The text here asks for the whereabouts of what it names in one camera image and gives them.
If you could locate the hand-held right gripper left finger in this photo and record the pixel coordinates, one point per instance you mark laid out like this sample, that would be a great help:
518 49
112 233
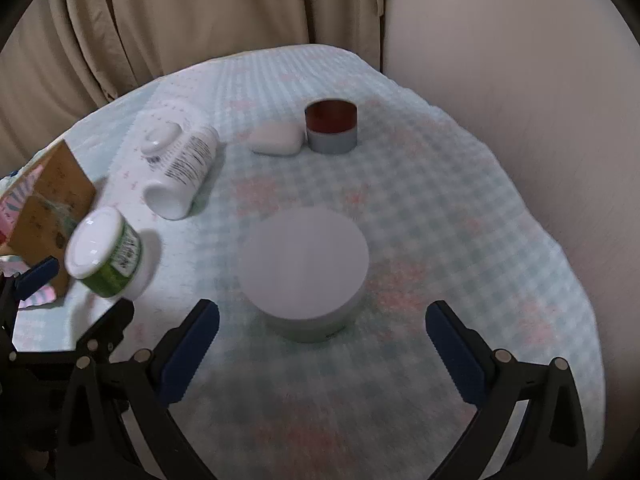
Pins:
192 350

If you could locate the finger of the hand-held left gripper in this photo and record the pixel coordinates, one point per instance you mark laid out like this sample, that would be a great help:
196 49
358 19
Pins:
107 330
37 276

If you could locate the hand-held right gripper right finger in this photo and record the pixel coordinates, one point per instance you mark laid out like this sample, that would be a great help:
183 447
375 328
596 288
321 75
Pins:
452 355

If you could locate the green label white lid jar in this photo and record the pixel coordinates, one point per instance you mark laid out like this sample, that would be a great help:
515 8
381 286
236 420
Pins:
107 255

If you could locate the cardboard box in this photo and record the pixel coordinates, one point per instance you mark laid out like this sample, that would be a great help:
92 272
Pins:
55 195

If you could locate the pale green white lid jar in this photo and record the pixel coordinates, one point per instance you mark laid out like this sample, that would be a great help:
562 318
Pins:
305 265

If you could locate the white pill bottle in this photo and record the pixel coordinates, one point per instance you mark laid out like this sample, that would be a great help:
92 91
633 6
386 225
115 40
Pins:
185 170

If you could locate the small white jar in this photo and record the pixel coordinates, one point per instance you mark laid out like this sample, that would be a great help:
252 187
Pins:
160 138

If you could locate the white earbud case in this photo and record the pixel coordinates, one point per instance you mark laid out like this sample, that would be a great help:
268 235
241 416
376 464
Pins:
276 139

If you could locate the red and silver round tin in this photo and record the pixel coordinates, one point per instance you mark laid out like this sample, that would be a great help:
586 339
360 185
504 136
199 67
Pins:
331 127

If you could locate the beige curtain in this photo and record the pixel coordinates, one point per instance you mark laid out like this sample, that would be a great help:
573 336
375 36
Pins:
190 15

